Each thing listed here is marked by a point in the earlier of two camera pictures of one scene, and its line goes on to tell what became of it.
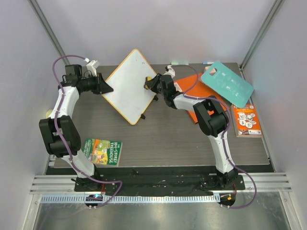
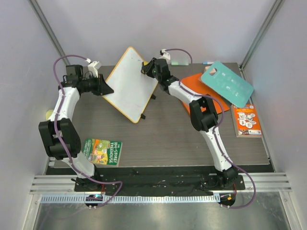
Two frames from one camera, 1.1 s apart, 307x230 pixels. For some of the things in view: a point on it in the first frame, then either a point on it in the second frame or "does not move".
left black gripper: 102,86 does not move
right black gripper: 156,83 -> 147,67
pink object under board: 206,68 does not move
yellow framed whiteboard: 129,97 does not move
